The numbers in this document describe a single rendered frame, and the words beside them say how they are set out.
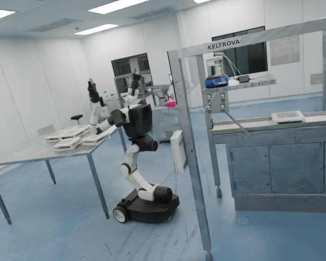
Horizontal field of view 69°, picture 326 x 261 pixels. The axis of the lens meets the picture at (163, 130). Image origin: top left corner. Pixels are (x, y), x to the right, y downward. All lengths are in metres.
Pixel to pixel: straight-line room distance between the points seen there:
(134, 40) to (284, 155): 6.34
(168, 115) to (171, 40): 3.28
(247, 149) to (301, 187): 0.62
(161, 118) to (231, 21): 3.60
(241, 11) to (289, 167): 5.33
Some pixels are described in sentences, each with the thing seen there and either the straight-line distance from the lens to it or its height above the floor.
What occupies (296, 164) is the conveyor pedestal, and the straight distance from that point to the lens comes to 2.54.
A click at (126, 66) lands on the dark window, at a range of 8.13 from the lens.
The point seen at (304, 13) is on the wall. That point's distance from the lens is 7.31.
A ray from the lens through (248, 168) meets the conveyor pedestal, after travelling 2.52.
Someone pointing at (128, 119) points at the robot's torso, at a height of 1.18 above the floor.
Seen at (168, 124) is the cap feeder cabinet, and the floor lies 0.43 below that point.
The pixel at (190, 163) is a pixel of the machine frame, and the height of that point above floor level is 0.94.
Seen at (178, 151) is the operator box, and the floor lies 1.09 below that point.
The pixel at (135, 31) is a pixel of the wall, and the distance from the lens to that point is 7.92.
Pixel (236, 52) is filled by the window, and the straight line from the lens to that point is 7.20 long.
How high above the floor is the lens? 1.67
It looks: 16 degrees down
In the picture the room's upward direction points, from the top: 11 degrees counter-clockwise
